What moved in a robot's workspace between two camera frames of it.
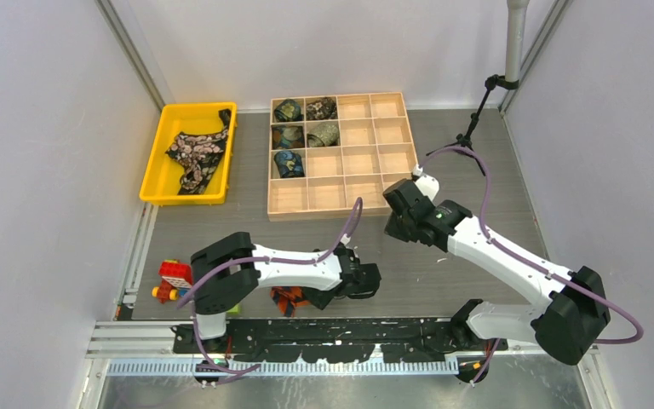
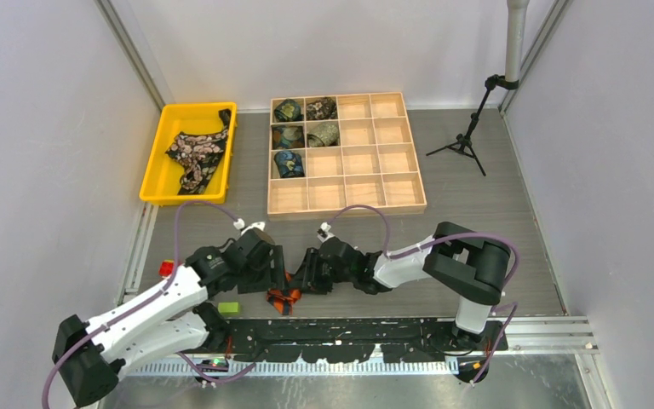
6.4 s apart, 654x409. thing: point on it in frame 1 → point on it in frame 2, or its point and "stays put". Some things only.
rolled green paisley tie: x=288 y=110 stays put
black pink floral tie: x=200 y=155 stays put
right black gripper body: x=399 y=227 → x=327 y=275
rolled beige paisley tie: x=324 y=135 stays put
